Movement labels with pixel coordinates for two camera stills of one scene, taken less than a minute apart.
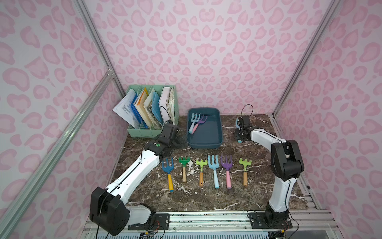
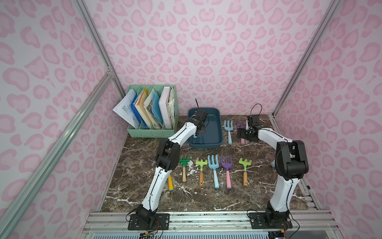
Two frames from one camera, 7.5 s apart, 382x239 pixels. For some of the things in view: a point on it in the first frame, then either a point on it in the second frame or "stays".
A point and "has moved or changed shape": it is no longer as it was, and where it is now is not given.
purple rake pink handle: x=228 y=166 stays
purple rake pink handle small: x=200 y=121 has moved or changed shape
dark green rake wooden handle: x=184 y=161 stays
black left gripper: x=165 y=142 → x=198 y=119
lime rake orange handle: x=201 y=163 stays
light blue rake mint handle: x=214 y=167 stays
